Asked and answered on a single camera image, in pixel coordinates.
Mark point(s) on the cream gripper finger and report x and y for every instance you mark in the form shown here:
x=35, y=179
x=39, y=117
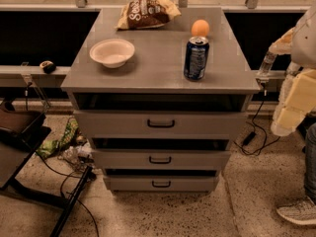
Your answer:
x=297, y=98

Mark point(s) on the grey bottom drawer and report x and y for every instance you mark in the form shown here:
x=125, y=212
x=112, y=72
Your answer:
x=161, y=184

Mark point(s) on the blue soda can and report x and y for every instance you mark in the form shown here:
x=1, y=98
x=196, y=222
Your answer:
x=196, y=58

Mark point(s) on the grey top drawer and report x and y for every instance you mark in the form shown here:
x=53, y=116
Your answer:
x=158, y=124

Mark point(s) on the black table stand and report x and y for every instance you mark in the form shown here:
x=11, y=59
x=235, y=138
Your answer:
x=22, y=133

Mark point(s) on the jeans leg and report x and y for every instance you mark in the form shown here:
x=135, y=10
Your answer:
x=310, y=162

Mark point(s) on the grey middle drawer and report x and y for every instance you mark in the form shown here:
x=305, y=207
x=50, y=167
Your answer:
x=161, y=159

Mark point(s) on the small black yellow object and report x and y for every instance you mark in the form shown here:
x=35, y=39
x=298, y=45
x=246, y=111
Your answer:
x=47, y=66

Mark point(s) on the grey sneaker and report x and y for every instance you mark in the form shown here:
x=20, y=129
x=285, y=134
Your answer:
x=301, y=212

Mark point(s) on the clear water bottle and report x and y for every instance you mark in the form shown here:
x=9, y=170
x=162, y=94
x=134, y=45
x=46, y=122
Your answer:
x=265, y=67

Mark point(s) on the brown chip bag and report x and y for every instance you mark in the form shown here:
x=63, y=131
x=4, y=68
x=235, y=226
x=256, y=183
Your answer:
x=147, y=14

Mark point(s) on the white bowl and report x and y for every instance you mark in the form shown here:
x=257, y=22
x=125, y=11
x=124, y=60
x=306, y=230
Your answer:
x=112, y=53

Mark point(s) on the grey drawer cabinet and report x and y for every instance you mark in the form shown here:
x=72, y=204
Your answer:
x=153, y=80

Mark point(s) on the green snack bag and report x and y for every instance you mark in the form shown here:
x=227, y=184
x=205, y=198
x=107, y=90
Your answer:
x=49, y=147

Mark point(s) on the grey drawer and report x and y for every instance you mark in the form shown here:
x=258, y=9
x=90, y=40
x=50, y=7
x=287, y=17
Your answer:
x=161, y=184
x=158, y=124
x=161, y=159

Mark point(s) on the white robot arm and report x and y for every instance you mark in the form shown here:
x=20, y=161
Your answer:
x=299, y=43

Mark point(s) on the orange fruit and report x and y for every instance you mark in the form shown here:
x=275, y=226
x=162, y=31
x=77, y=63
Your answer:
x=200, y=28

